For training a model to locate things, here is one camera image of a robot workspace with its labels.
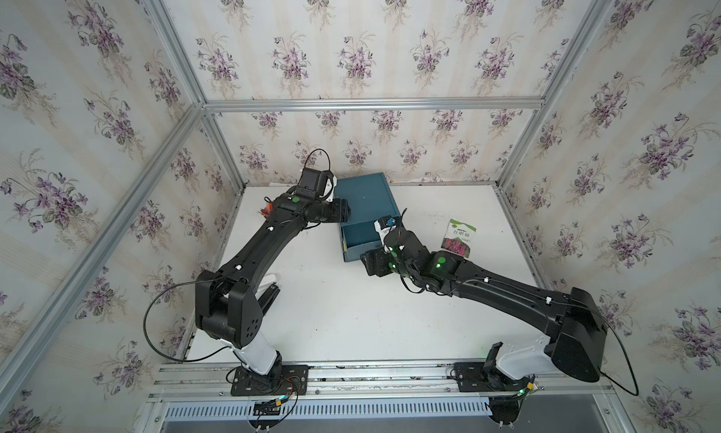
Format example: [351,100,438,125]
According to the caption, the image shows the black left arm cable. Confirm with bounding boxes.
[142,279,232,365]

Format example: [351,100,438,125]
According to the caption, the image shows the aluminium mounting rail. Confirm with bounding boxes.
[145,356,615,403]

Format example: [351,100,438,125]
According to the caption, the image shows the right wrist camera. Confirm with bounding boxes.
[374,216,400,247]

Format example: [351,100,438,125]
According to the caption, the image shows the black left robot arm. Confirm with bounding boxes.
[195,193,350,377]

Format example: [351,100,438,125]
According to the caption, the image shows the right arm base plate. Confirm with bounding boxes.
[449,362,534,394]

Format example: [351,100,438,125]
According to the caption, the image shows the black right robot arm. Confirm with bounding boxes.
[360,228,608,382]

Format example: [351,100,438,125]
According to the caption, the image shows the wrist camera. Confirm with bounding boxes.
[294,167,337,201]
[374,216,400,247]

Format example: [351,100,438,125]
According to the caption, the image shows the white perforated cable duct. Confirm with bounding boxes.
[164,397,491,423]

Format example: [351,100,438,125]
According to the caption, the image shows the green white seed bag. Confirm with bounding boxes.
[441,219,477,258]

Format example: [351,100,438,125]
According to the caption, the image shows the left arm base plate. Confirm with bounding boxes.
[226,365,310,397]

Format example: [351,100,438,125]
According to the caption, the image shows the aluminium frame profiles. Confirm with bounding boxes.
[1,0,612,409]

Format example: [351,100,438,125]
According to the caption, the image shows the teal drawer cabinet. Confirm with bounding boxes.
[334,173,400,222]

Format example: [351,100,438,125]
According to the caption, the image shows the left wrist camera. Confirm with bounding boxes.
[294,167,337,201]

